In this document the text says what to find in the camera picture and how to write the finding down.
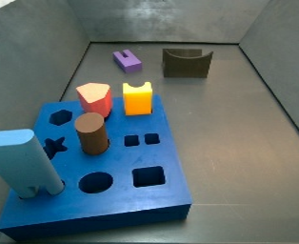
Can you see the light blue arch block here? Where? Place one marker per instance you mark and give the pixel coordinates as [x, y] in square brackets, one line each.
[25, 167]

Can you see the red pentagon block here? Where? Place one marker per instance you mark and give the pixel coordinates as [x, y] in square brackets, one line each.
[94, 97]

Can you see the blue shape sorter board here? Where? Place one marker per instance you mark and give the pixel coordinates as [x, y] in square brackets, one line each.
[131, 185]

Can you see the purple double-square block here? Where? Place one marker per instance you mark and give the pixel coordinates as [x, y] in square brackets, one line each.
[127, 61]

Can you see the yellow notched block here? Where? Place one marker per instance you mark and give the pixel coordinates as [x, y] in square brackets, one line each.
[137, 99]

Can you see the brown cylinder block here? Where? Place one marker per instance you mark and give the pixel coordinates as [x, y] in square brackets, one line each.
[89, 126]

